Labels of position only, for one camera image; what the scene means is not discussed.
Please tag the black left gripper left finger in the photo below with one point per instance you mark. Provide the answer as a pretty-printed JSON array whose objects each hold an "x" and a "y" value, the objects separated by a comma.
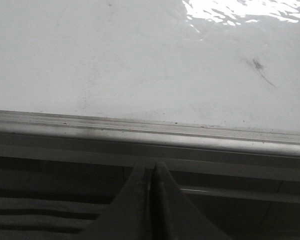
[{"x": 126, "y": 217}]

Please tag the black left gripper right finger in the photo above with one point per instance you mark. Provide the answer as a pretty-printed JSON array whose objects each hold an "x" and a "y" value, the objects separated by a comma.
[{"x": 173, "y": 215}]

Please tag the white whiteboard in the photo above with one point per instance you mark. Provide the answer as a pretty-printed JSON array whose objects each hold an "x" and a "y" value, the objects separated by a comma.
[{"x": 229, "y": 63}]

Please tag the aluminium whiteboard frame rail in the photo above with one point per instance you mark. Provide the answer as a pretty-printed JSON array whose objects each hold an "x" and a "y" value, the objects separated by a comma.
[{"x": 238, "y": 152}]

